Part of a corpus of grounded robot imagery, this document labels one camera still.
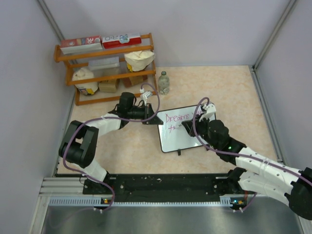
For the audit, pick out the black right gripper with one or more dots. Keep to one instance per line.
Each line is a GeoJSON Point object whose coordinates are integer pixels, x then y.
{"type": "Point", "coordinates": [190, 129]}

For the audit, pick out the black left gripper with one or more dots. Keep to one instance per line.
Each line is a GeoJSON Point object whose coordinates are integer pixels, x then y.
{"type": "Point", "coordinates": [147, 111]}

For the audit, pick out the black framed whiteboard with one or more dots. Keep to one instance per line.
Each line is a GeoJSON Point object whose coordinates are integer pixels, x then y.
{"type": "Point", "coordinates": [176, 139]}

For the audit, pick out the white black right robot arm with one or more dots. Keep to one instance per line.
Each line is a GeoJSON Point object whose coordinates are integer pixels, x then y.
{"type": "Point", "coordinates": [254, 172]}

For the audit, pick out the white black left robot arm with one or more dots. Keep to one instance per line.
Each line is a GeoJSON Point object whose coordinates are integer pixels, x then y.
{"type": "Point", "coordinates": [79, 144]}

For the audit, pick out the clear glass bottle green cap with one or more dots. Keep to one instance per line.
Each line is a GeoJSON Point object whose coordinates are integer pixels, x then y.
{"type": "Point", "coordinates": [163, 83]}

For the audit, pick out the tan cardboard box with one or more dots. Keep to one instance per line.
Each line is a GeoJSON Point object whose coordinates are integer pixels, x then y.
{"type": "Point", "coordinates": [109, 86]}

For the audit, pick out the cream paper bag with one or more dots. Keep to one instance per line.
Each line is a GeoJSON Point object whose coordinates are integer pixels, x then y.
{"type": "Point", "coordinates": [138, 60]}

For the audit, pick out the clear plastic container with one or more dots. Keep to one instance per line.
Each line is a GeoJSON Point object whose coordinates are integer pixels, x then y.
{"type": "Point", "coordinates": [105, 66]}

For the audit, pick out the orange wooden shelf rack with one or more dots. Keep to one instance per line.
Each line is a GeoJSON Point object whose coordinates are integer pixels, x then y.
{"type": "Point", "coordinates": [86, 83]}

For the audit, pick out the red white box right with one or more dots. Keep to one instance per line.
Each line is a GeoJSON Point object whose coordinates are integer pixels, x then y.
{"type": "Point", "coordinates": [121, 40]}

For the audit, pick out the red white box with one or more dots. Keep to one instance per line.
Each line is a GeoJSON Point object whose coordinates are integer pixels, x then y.
{"type": "Point", "coordinates": [121, 40]}
{"type": "Point", "coordinates": [92, 43]}

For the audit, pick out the red white box left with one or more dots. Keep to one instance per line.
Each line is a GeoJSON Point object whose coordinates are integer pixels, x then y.
{"type": "Point", "coordinates": [92, 43]}

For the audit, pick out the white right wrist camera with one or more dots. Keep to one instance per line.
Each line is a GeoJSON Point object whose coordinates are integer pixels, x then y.
{"type": "Point", "coordinates": [208, 110]}

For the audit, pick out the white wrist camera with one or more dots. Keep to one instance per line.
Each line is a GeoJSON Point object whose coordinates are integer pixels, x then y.
{"type": "Point", "coordinates": [144, 95]}
{"type": "Point", "coordinates": [208, 110]}

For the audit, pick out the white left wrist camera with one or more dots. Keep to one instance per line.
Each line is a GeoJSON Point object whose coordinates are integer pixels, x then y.
{"type": "Point", "coordinates": [144, 95]}

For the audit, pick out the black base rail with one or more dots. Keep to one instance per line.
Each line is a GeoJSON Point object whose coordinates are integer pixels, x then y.
{"type": "Point", "coordinates": [165, 187]}

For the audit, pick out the grey slotted cable duct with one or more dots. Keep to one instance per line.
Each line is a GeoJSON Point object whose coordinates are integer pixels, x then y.
{"type": "Point", "coordinates": [88, 201]}

